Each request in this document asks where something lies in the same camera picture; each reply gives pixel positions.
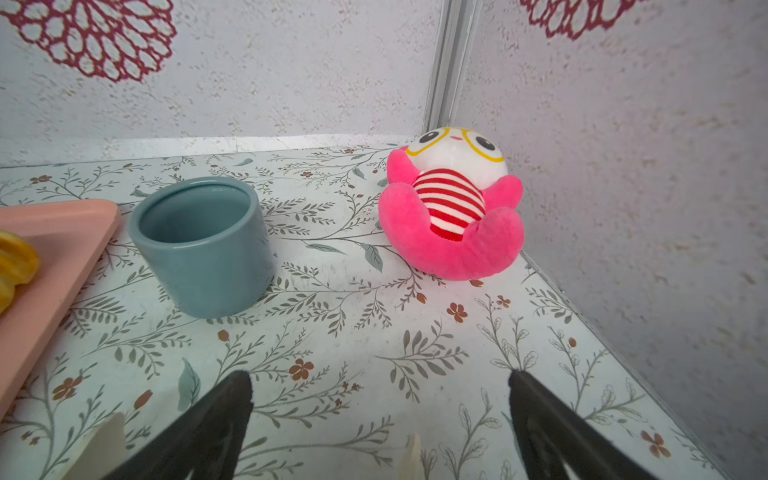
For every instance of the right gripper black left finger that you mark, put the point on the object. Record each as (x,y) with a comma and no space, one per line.
(203,443)

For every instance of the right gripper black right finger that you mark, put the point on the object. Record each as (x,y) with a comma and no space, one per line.
(554,442)

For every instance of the steel tongs cream tips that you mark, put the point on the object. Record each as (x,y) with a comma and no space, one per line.
(104,449)

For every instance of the yellow ridged bread roll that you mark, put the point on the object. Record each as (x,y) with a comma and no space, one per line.
(19,265)

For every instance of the teal ceramic cup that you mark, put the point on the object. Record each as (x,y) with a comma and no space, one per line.
(206,242)

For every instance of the pink plush owl toy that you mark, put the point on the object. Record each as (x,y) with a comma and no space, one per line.
(449,208)

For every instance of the pink plastic tray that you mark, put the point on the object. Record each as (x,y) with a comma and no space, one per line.
(69,238)

